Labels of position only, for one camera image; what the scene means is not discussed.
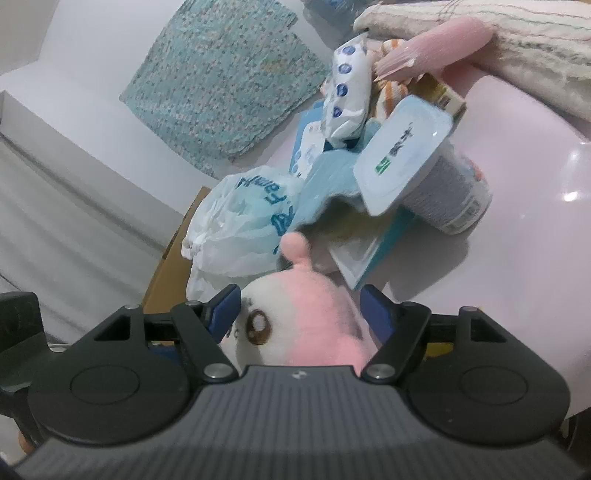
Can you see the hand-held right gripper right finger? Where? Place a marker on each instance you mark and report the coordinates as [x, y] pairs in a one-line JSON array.
[[374, 310]]

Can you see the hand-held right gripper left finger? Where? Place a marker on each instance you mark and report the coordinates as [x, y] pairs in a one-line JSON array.
[[226, 305]]

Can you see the pink white plush toy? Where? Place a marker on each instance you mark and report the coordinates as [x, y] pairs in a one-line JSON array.
[[314, 314]]

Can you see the brown cardboard box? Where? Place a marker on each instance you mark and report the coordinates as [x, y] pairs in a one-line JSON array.
[[166, 277]]

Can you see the light blue cloth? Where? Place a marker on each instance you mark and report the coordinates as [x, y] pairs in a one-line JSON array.
[[328, 180]]

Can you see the white wet wipes pack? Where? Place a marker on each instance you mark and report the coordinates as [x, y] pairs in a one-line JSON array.
[[346, 87]]

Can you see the blue white flat packet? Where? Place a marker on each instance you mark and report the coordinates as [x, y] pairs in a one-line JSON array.
[[364, 258]]

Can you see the white plastic bag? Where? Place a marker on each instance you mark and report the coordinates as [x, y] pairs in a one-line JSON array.
[[231, 230]]

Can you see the white lidded plastic tub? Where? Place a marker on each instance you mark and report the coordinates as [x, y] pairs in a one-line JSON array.
[[401, 147]]

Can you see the light blue packet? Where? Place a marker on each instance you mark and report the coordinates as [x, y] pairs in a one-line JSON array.
[[307, 147]]

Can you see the teal patterned cloth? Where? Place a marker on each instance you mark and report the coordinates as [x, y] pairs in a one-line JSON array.
[[217, 78]]

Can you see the tan carton box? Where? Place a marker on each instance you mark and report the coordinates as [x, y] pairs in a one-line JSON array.
[[443, 92]]

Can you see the pink fuzzy cloth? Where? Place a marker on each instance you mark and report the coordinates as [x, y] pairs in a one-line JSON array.
[[443, 41]]

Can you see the cream knitted blanket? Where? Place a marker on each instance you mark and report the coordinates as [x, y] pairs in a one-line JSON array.
[[531, 41]]

